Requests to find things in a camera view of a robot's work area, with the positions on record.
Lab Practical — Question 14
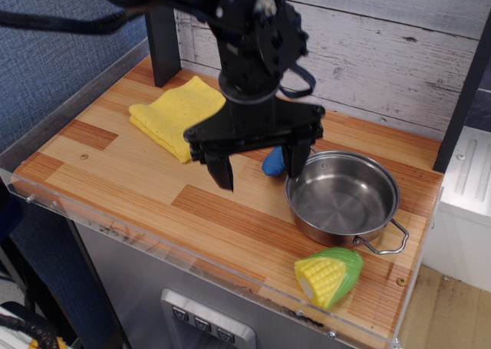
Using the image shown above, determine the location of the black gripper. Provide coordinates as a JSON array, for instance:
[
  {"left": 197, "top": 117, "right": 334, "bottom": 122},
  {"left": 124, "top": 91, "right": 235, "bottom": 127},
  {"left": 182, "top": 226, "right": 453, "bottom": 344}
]
[{"left": 184, "top": 96, "right": 325, "bottom": 191}]

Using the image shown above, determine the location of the stainless steel pot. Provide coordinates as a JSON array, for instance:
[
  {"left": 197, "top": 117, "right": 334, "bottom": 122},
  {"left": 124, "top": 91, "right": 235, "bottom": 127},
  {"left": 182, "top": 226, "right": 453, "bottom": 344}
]
[{"left": 285, "top": 150, "right": 410, "bottom": 255}]

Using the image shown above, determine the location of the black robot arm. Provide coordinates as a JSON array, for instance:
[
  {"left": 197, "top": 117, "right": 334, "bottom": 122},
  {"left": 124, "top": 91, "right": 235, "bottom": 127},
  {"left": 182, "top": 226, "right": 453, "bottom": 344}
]
[{"left": 108, "top": 0, "right": 325, "bottom": 189}]

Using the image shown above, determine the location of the folded yellow towel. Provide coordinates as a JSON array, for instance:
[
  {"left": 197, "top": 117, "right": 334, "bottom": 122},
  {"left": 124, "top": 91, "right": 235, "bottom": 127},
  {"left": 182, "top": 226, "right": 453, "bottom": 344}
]
[{"left": 129, "top": 76, "right": 226, "bottom": 163}]

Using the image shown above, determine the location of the toy corn cob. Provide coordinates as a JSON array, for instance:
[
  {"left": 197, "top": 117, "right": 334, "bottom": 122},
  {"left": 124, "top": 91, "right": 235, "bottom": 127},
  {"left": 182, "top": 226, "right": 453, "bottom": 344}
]
[{"left": 294, "top": 247, "right": 364, "bottom": 310}]

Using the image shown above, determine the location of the stainless steel cabinet front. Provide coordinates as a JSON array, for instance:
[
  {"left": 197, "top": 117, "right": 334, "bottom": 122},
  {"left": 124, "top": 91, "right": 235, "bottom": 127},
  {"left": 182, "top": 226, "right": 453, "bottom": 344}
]
[{"left": 74, "top": 223, "right": 347, "bottom": 348}]

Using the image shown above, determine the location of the silver button control panel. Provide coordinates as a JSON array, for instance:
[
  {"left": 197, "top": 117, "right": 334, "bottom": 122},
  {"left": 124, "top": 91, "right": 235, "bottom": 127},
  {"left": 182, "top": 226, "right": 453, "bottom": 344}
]
[{"left": 160, "top": 288, "right": 256, "bottom": 349}]

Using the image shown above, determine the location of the white side cabinet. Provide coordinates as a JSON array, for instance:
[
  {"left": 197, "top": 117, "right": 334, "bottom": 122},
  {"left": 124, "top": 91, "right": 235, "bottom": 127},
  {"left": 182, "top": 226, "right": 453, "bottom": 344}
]
[{"left": 422, "top": 127, "right": 490, "bottom": 291}]

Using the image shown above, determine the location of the clear acrylic edge guard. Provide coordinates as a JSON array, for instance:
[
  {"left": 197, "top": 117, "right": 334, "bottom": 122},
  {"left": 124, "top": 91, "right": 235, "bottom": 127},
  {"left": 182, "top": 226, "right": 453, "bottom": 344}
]
[{"left": 1, "top": 42, "right": 443, "bottom": 348}]

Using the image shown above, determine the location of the yellow object bottom left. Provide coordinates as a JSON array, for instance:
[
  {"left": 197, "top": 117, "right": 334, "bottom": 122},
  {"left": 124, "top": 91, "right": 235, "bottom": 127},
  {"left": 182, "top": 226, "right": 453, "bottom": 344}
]
[{"left": 28, "top": 337, "right": 71, "bottom": 349}]

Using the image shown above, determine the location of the blue handled metal fork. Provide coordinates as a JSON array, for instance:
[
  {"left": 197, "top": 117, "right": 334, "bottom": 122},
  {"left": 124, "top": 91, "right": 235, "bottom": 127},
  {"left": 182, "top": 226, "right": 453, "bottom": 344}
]
[{"left": 262, "top": 147, "right": 285, "bottom": 176}]

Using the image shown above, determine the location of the black left upright post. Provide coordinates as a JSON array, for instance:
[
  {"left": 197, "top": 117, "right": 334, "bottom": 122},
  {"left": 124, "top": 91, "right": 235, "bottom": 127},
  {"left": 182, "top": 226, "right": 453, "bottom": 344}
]
[{"left": 145, "top": 6, "right": 182, "bottom": 87}]

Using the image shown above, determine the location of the black upright post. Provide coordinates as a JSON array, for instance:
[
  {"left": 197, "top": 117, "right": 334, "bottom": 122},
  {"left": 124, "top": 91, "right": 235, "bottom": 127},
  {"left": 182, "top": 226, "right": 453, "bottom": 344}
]
[
  {"left": 145, "top": 6, "right": 182, "bottom": 87},
  {"left": 432, "top": 0, "right": 491, "bottom": 173}
]

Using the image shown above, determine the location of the black braided cable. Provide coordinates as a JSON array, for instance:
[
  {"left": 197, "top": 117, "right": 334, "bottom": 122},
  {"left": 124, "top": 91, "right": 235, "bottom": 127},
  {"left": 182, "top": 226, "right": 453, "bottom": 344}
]
[{"left": 0, "top": 9, "right": 147, "bottom": 35}]

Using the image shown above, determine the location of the black right upright post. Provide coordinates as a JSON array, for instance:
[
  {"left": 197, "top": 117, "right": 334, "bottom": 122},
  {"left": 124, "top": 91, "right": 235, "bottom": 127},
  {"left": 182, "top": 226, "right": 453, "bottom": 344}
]
[{"left": 432, "top": 0, "right": 491, "bottom": 173}]

